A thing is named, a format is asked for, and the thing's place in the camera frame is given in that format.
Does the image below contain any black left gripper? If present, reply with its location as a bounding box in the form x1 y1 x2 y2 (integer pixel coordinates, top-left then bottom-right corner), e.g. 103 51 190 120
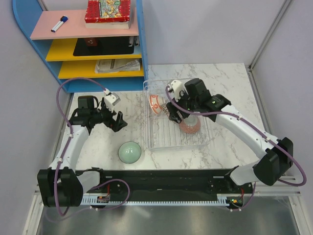
90 97 127 132

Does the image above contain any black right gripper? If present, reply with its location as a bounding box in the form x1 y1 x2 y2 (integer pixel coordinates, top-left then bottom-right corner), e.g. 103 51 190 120
166 87 200 124

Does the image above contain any grey floral bowl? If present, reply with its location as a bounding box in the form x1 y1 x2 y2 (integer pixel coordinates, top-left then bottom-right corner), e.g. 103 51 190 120
179 115 201 134

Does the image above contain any orange floral bowl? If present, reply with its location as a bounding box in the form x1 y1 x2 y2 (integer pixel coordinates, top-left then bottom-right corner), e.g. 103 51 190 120
148 94 166 115

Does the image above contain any pale green bowl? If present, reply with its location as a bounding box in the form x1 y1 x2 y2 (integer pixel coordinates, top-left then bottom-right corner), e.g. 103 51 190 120
118 141 141 164

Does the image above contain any brown lattice bowl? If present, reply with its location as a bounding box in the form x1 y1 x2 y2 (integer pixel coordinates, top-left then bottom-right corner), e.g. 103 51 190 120
162 105 170 117

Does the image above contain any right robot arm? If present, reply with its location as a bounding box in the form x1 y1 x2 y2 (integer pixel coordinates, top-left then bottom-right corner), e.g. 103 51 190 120
165 78 293 193

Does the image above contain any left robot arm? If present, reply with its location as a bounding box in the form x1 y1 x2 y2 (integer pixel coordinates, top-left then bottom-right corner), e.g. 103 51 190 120
37 93 127 208

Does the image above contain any folded newspaper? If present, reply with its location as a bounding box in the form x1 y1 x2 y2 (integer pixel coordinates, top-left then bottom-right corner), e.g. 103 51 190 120
94 59 141 73

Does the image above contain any blue shelf unit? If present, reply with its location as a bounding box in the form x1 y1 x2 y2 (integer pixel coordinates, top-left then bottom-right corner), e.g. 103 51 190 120
12 0 148 93

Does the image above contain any dark red box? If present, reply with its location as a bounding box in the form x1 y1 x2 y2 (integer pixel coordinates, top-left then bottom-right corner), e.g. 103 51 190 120
84 38 98 47

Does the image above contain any red patterned book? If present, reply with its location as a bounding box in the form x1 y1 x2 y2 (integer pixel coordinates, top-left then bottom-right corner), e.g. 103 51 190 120
85 0 131 29

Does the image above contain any blue white marker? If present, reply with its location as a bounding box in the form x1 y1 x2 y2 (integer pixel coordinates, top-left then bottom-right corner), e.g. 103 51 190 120
51 16 68 32

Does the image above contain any white wire dish rack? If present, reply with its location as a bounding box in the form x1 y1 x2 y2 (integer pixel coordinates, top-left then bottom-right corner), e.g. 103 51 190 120
143 80 210 150

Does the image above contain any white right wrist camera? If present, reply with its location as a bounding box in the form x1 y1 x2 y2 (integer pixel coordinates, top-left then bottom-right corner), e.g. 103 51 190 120
166 80 185 102

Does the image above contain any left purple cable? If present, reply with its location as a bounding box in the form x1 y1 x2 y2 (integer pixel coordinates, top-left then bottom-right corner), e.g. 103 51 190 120
45 77 131 223

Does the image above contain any aluminium frame post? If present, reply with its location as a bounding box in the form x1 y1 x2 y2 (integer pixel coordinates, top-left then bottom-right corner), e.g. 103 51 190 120
247 0 294 71

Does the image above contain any white slotted cable duct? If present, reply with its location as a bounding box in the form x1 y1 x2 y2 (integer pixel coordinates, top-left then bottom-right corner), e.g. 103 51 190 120
80 193 229 206

